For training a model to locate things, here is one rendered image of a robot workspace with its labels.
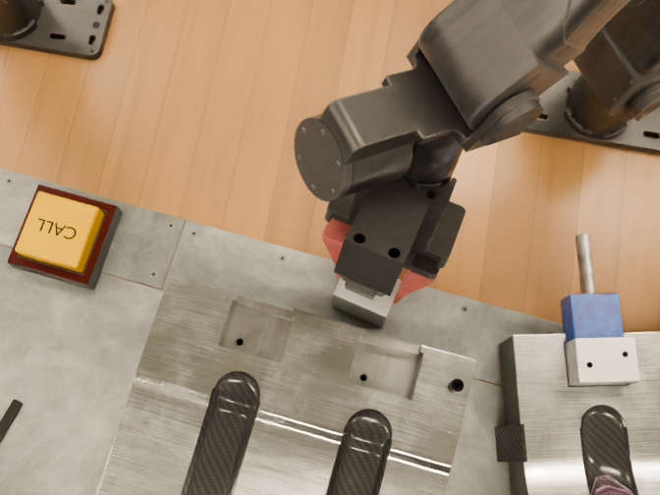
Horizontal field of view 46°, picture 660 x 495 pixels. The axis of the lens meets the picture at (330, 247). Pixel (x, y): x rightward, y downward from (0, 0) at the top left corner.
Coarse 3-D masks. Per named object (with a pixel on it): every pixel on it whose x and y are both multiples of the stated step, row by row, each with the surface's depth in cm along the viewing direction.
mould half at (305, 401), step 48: (192, 288) 64; (192, 336) 63; (336, 336) 64; (144, 384) 63; (192, 384) 62; (288, 384) 62; (336, 384) 63; (432, 384) 63; (144, 432) 62; (192, 432) 62; (288, 432) 62; (336, 432) 62; (432, 432) 62; (144, 480) 61; (240, 480) 61; (288, 480) 61; (384, 480) 61; (432, 480) 61
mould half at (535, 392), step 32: (512, 352) 68; (544, 352) 67; (640, 352) 67; (512, 384) 68; (544, 384) 66; (640, 384) 66; (512, 416) 68; (544, 416) 65; (576, 416) 66; (640, 416) 66; (544, 448) 65; (576, 448) 65; (640, 448) 65; (512, 480) 68; (544, 480) 64; (576, 480) 64; (640, 480) 64
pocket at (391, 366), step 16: (368, 336) 65; (368, 352) 66; (384, 352) 66; (400, 352) 66; (416, 352) 65; (352, 368) 66; (368, 368) 66; (384, 368) 66; (400, 368) 66; (416, 368) 66; (368, 384) 65; (384, 384) 65; (400, 384) 65
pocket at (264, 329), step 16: (240, 304) 66; (256, 304) 66; (240, 320) 66; (256, 320) 67; (272, 320) 67; (288, 320) 67; (224, 336) 65; (240, 336) 66; (256, 336) 66; (272, 336) 66; (288, 336) 66; (256, 352) 66; (272, 352) 66
